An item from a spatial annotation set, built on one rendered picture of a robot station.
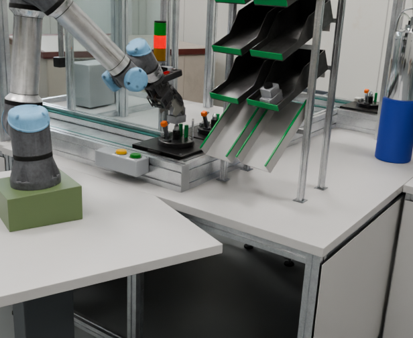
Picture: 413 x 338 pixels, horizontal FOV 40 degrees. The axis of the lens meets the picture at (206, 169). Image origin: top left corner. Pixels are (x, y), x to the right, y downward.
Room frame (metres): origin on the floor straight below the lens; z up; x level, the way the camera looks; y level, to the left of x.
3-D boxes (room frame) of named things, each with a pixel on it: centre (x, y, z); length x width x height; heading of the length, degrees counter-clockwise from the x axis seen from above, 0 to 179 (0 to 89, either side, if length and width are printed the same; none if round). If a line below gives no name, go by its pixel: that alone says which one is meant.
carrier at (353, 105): (3.05, -0.87, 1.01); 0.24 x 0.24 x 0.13; 55
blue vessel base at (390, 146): (2.43, -0.83, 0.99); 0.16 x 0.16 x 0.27
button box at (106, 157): (1.98, 0.31, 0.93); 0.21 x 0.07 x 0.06; 55
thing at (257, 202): (2.48, -0.13, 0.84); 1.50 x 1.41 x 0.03; 55
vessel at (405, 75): (2.43, -0.83, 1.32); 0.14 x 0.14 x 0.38
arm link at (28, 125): (1.64, 0.54, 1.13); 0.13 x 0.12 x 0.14; 27
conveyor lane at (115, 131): (2.30, 0.35, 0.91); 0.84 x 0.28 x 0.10; 55
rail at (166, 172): (2.14, 0.44, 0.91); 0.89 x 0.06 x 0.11; 55
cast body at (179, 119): (2.12, 0.12, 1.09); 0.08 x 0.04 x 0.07; 145
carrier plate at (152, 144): (2.11, 0.12, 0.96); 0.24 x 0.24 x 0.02; 55
